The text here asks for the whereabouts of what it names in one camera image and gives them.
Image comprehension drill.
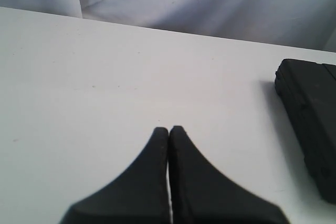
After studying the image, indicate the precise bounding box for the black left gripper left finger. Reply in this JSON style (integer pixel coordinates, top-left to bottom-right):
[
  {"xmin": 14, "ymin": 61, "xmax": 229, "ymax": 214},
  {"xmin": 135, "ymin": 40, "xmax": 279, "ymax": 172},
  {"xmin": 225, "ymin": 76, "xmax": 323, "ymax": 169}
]
[{"xmin": 61, "ymin": 127, "xmax": 168, "ymax": 223}]

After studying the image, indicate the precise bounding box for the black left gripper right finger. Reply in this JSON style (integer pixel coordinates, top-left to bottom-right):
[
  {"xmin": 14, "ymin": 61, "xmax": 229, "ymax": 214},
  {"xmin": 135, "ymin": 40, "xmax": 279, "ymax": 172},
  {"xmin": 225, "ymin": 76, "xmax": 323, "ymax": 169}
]
[{"xmin": 168, "ymin": 126, "xmax": 286, "ymax": 223}]

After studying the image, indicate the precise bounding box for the black plastic tool case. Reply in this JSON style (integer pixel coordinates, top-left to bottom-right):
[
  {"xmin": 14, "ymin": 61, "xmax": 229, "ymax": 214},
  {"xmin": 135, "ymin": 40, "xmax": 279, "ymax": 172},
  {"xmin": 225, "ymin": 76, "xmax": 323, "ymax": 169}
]
[{"xmin": 275, "ymin": 59, "xmax": 335, "ymax": 204}]

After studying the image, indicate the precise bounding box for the white backdrop curtain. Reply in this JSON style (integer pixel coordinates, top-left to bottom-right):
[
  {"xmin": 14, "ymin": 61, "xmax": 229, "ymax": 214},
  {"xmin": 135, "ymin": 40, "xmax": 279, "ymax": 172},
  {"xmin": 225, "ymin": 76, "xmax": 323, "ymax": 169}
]
[{"xmin": 1, "ymin": 0, "xmax": 335, "ymax": 51}]

